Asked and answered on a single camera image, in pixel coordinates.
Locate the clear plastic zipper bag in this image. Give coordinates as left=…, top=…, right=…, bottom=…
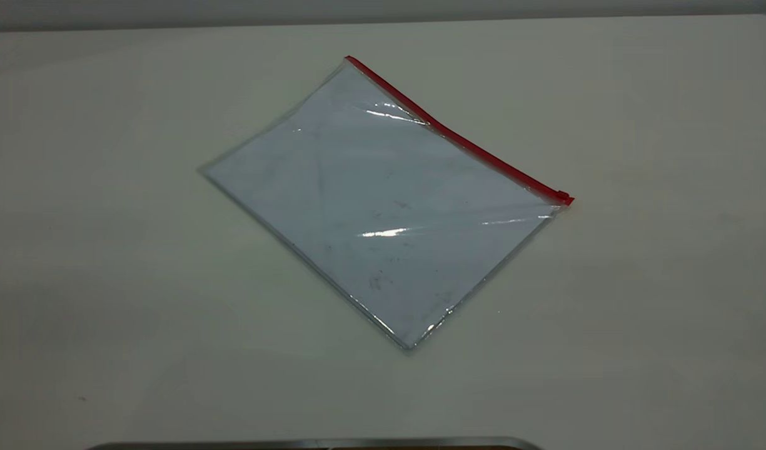
left=197, top=55, right=575, bottom=356

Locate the silver metal strip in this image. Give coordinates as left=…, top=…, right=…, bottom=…
left=86, top=436, right=543, bottom=450

